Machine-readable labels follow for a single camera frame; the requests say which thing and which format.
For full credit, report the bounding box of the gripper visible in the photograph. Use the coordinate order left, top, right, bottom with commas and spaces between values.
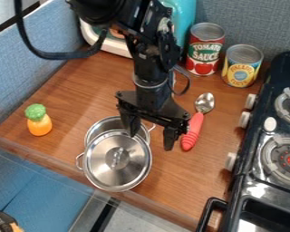
113, 79, 193, 152

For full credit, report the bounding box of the silver pot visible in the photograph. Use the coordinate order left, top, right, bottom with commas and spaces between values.
74, 115, 158, 171

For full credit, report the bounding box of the silver pot lid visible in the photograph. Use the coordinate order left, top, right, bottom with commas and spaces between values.
82, 130, 154, 193

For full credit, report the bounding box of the red tomato sauce can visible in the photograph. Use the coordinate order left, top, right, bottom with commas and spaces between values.
185, 22, 227, 77

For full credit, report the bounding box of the yellow pineapple can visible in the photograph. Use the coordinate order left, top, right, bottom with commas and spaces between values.
219, 43, 266, 89

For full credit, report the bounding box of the teal and white toy appliance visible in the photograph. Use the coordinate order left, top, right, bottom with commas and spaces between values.
78, 0, 198, 59

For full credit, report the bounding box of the orange toy pineapple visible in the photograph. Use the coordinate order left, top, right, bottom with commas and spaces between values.
24, 103, 54, 137

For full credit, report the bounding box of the toy stove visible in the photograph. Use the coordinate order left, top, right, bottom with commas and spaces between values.
194, 50, 290, 232

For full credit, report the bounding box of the red handled silver spoon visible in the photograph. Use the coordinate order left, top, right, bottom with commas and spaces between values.
179, 92, 217, 152

